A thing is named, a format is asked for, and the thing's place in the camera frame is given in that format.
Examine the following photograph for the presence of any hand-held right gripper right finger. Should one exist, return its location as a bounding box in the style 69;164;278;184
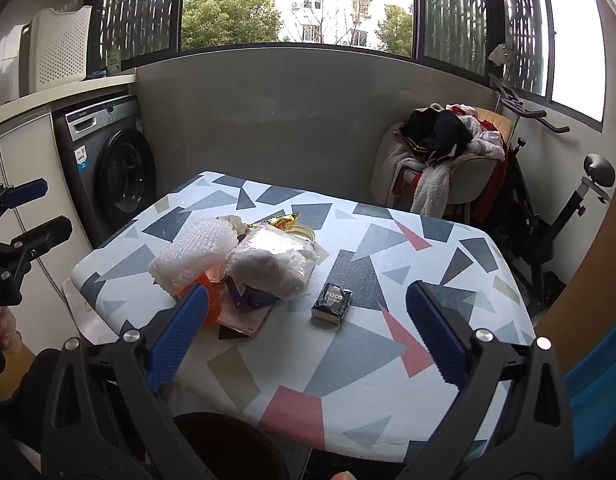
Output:
407;281;573;480

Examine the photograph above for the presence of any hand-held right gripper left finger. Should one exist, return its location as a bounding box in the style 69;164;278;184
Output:
41;284;210;480

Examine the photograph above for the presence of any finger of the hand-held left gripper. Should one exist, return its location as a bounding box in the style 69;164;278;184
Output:
0;216;73;281
0;178;49;211

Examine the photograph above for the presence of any orange plastic wrapper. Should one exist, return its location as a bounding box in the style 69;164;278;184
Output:
175;270;231;323

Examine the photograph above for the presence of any pink clear plastic tray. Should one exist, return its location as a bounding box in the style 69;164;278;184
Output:
218;305;273;338

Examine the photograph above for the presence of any bubble wrap sheet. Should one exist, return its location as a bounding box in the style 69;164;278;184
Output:
149;217;239;297

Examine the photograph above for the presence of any blue printed carton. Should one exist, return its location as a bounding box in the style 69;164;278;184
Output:
225;275;281;308

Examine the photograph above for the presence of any small black packet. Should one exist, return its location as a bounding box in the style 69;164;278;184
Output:
310;282;353;325

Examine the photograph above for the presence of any clear bag with white filling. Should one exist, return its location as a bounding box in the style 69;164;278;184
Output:
227;225;323;301

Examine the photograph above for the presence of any dark brown trash bin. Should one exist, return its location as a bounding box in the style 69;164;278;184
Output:
173;412;291;480

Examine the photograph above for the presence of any gold foil wrapper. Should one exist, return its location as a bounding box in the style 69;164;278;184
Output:
243;212;316;241

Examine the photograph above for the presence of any person's left hand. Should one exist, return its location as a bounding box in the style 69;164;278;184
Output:
0;305;24;357

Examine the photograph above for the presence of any grey washing machine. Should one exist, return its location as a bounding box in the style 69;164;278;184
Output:
52;94;157;251

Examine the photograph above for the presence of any person's leg in dark pants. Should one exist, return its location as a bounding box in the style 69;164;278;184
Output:
0;347;64;461

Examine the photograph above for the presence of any geometric patterned table cover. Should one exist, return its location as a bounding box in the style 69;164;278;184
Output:
70;171;576;463

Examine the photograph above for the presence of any white perforated laundry basket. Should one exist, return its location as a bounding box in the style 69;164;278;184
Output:
19;6;94;98

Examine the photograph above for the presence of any white fleece garment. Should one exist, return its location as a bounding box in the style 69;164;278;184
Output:
385;142;453;213

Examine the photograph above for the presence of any red garment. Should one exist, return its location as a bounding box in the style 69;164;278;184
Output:
470;155;513;223

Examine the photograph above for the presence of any beige chair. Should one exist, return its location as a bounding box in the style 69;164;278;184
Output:
370;107;518;211

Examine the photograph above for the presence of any small bottle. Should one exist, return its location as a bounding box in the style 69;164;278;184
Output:
105;42;123;75

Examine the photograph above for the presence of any black exercise bike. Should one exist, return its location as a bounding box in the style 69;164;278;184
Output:
488;45;616;316

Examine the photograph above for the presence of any wooden door panel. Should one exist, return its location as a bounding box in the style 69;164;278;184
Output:
535;125;616;376

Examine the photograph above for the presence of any blue plastic object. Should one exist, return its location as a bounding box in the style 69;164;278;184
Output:
562;350;616;461

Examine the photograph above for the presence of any black garment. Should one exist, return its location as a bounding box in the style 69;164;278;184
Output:
400;107;473;161

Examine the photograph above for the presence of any pink fuzzy garment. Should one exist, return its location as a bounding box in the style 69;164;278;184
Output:
448;104;508;161

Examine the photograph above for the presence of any perforated window panel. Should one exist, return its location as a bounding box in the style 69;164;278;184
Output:
85;0;189;68
418;0;488;73
500;0;546;96

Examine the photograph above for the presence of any large green tree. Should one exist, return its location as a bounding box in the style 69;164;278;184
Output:
180;0;289;51

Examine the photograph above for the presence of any small green tree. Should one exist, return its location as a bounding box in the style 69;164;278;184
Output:
375;4;415;57

